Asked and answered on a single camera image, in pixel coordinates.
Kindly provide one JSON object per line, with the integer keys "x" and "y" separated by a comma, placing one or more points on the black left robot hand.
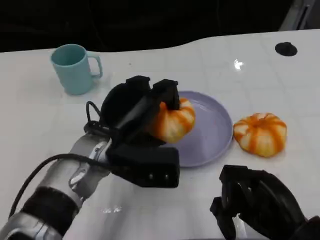
{"x": 125, "y": 110}

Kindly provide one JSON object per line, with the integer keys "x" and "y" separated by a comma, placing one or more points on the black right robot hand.
{"x": 262, "y": 205}

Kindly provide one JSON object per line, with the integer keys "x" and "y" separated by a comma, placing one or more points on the orange and white toy bread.
{"x": 175, "y": 125}
{"x": 261, "y": 136}

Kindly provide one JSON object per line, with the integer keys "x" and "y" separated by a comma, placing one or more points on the pale green mug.
{"x": 72, "y": 72}

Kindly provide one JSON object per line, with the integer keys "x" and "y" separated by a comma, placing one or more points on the lilac plate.
{"x": 210, "y": 135}

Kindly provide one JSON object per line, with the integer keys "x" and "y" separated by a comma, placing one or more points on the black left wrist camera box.
{"x": 150, "y": 165}

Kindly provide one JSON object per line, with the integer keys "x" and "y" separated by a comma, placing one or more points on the grey metal frame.
{"x": 297, "y": 13}

